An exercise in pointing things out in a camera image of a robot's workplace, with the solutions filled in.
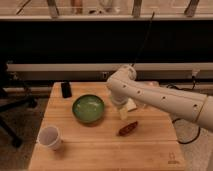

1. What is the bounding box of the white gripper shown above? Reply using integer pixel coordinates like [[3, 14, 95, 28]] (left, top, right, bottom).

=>
[[111, 91, 129, 120]]

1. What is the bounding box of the green ceramic bowl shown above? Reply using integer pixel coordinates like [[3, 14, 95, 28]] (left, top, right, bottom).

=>
[[72, 94, 105, 124]]

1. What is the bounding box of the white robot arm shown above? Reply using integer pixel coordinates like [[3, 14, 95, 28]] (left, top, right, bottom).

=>
[[106, 65, 213, 132]]

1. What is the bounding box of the white rectangular block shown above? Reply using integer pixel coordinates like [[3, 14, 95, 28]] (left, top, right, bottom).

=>
[[126, 99, 137, 112]]

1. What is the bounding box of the brown sausage-shaped object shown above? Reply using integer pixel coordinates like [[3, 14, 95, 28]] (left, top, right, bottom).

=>
[[118, 121, 138, 136]]

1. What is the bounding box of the black smartphone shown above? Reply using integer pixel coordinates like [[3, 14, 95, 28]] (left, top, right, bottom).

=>
[[61, 82, 72, 98]]

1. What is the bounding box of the white paper cup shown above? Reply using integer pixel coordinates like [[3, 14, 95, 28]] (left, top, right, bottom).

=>
[[37, 125, 62, 150]]

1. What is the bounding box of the black office chair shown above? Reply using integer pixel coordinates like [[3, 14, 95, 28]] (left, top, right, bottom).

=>
[[0, 61, 38, 149]]

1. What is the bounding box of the black cable on floor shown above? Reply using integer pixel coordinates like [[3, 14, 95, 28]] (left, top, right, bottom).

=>
[[166, 75, 202, 145]]

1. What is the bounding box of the white baseboard heater rail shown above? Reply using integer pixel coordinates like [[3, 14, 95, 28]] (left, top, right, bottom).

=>
[[8, 63, 213, 81]]

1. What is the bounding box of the black hanging cable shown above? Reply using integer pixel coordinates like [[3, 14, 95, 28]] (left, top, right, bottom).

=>
[[130, 11, 156, 68]]

